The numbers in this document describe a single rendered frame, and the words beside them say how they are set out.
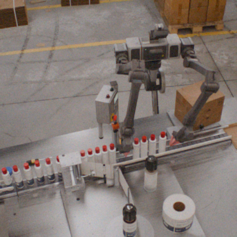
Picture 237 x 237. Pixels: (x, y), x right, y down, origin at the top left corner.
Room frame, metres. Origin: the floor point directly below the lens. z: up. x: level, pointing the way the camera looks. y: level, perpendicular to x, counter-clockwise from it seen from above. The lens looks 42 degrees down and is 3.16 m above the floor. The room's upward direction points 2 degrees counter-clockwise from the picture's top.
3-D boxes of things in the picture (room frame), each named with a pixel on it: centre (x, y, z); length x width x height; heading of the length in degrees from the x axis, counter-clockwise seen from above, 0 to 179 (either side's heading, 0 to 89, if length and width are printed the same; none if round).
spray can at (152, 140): (2.08, -0.26, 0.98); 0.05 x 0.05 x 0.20
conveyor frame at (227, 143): (2.04, -0.07, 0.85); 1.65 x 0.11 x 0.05; 105
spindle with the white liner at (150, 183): (1.78, -0.22, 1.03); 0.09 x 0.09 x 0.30
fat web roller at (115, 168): (1.82, 0.01, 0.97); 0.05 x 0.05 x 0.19
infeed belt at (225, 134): (2.04, -0.07, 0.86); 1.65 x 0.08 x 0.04; 105
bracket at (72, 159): (1.83, 0.31, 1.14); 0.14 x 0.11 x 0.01; 105
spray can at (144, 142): (2.07, -0.19, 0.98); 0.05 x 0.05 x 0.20
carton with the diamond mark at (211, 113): (2.50, -0.67, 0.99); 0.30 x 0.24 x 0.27; 114
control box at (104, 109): (2.09, 0.05, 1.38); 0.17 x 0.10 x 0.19; 160
